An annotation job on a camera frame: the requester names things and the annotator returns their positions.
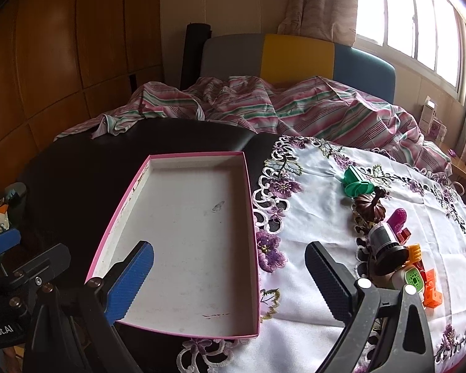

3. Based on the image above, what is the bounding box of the black rolled mat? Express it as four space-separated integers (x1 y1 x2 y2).
180 22 212 91

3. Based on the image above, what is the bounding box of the pink green striped blanket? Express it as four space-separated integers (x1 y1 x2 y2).
54 76 453 172

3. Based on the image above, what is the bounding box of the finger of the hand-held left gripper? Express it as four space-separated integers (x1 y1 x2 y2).
11 244 71 292
0 228 21 259

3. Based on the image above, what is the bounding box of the green plastic toy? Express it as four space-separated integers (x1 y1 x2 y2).
342 166 374 198

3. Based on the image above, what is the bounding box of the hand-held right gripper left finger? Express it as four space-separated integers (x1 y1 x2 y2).
21 241 155 373

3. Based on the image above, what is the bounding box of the grey cylindrical container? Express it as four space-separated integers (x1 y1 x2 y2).
367 221 409 276

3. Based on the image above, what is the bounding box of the orange plastic block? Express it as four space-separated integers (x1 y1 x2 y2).
423 268 443 309

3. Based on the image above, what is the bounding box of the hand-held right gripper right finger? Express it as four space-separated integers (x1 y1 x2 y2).
305 241 436 373

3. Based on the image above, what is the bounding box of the dark brown pumpkin toy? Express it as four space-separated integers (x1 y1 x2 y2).
353 186 388 225

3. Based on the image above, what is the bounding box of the white embroidered floral tablecloth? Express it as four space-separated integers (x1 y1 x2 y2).
176 135 466 373

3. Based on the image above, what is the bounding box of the beige patterned curtain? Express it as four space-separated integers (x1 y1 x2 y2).
277 0 360 45

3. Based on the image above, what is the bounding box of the wooden bedside table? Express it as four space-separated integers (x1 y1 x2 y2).
439 142 466 203

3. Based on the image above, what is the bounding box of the white carton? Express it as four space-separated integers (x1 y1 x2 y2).
418 100 437 133

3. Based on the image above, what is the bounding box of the white green plug-in device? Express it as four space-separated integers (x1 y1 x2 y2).
392 265 424 294

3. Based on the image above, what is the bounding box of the purple silicone brush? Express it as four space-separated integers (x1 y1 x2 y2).
386 208 408 234

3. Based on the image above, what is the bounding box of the purple carton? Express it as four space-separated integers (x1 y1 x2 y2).
429 120 447 140

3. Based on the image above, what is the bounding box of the pink cardboard box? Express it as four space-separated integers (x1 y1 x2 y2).
85 151 262 338

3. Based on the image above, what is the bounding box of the barred window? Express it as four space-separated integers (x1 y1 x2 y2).
355 0 466 104

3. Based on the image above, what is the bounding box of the grey yellow blue headboard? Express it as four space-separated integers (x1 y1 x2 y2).
200 33 397 105

